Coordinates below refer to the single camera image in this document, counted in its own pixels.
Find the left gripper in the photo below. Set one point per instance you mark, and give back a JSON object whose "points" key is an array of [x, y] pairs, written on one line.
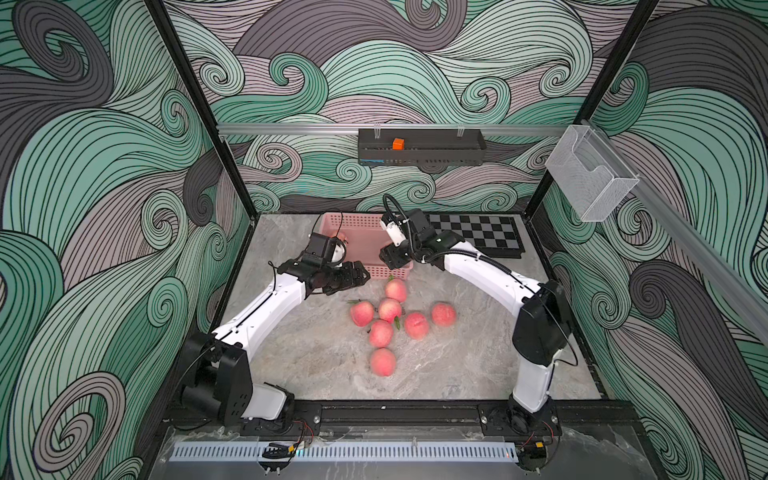
{"points": [[356, 280]]}

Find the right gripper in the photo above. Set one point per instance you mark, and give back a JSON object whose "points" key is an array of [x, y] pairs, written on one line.
{"points": [[397, 256]]}

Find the peach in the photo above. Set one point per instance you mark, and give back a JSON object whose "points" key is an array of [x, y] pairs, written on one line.
{"points": [[381, 334], [362, 313], [443, 314], [383, 362], [416, 326], [389, 310]]}

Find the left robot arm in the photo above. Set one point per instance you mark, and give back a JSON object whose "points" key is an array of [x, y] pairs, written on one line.
{"points": [[217, 381]]}

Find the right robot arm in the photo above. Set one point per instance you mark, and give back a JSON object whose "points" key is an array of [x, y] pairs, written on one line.
{"points": [[541, 332]]}

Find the pink plastic basket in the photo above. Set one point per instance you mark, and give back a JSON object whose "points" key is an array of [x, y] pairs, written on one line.
{"points": [[364, 238]]}

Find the peach nearest basket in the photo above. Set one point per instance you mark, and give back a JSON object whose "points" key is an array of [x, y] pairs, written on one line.
{"points": [[396, 289]]}

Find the black grey chessboard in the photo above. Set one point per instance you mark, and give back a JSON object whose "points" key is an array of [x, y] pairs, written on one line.
{"points": [[493, 235]]}

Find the peach front bottom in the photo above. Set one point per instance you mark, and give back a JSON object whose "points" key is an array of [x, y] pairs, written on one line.
{"points": [[383, 362]]}

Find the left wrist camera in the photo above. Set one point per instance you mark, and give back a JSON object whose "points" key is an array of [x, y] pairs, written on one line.
{"points": [[323, 250]]}

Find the black wall tray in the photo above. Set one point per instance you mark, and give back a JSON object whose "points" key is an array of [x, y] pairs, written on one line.
{"points": [[430, 149]]}

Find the clear acrylic wall box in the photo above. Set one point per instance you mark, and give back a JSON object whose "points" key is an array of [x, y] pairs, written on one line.
{"points": [[590, 172]]}

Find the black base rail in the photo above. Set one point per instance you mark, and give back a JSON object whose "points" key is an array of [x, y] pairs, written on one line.
{"points": [[492, 416]]}

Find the white slotted cable duct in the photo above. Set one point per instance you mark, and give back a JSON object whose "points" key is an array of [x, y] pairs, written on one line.
{"points": [[352, 451]]}

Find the aluminium rail right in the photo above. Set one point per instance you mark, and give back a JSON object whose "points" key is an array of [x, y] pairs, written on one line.
{"points": [[739, 295]]}

